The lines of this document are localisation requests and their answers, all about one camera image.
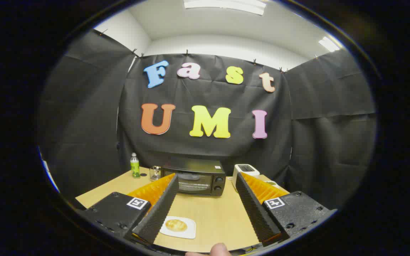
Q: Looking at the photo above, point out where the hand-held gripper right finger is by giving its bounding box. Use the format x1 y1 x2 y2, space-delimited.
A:
235 172 337 247

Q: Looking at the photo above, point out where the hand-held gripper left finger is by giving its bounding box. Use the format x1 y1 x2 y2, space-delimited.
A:
79 173 180 246

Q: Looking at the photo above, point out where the golden bread bun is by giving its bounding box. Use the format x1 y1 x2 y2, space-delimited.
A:
165 219 188 232

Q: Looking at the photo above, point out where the black toaster oven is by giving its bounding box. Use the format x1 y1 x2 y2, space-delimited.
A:
161 159 226 197

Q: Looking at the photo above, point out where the white pop-up toaster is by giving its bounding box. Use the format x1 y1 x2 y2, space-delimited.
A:
232 164 261 192

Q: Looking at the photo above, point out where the white square plate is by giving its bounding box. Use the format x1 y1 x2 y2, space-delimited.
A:
159 216 196 239

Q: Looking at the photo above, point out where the green label drink bottle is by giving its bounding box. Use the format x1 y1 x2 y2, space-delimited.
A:
130 153 141 178

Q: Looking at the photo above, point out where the small ceiling light panel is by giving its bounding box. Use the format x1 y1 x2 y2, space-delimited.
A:
318 36 341 52

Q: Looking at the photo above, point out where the long ceiling light panel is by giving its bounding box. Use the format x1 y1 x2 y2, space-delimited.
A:
184 0 267 16

